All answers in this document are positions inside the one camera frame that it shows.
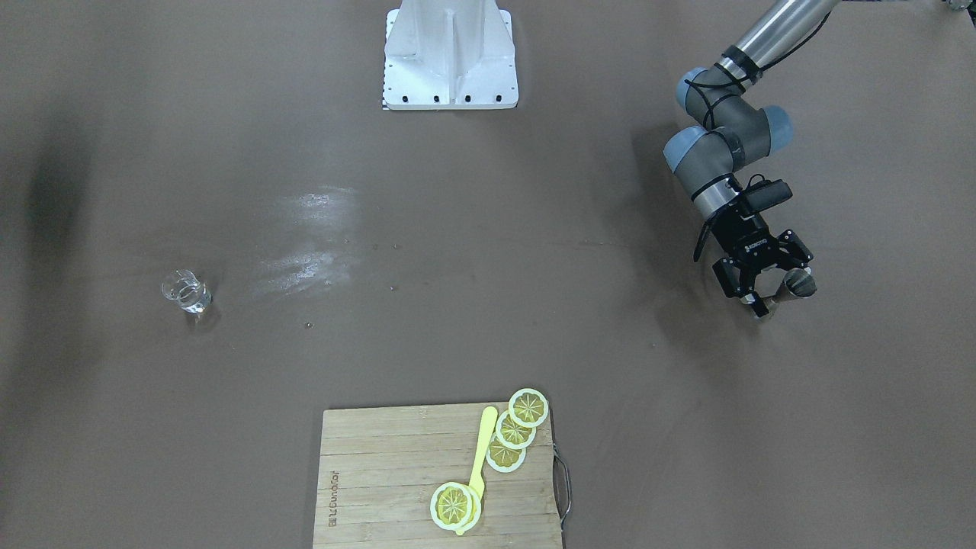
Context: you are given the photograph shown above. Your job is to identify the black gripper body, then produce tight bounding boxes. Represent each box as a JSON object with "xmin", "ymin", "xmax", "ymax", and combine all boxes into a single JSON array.
[{"xmin": 708, "ymin": 201, "xmax": 785, "ymax": 277}]

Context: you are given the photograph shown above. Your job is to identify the steel jigger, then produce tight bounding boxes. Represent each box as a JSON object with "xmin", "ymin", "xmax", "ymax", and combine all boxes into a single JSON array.
[{"xmin": 754, "ymin": 268, "xmax": 818, "ymax": 319}]

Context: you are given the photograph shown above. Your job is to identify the clear glass measuring cup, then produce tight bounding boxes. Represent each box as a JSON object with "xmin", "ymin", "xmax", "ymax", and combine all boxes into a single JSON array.
[{"xmin": 161, "ymin": 270, "xmax": 212, "ymax": 316}]

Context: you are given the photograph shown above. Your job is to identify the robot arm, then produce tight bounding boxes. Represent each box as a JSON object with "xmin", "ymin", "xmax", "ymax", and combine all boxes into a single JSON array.
[{"xmin": 663, "ymin": 1, "xmax": 836, "ymax": 319}]

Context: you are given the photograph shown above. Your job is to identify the lemon slice on knife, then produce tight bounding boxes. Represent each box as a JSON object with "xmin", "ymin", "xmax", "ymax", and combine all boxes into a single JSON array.
[{"xmin": 429, "ymin": 482, "xmax": 483, "ymax": 536}]

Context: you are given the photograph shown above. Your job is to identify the bamboo cutting board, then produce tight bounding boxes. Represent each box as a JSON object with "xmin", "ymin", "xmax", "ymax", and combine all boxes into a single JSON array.
[{"xmin": 311, "ymin": 403, "xmax": 566, "ymax": 548}]

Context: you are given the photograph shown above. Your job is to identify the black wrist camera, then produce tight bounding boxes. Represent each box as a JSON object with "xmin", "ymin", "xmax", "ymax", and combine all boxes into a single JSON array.
[{"xmin": 741, "ymin": 178, "xmax": 794, "ymax": 214}]

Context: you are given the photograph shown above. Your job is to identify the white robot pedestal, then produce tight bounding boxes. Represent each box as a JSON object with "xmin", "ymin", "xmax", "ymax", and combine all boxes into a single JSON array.
[{"xmin": 381, "ymin": 1, "xmax": 519, "ymax": 111}]

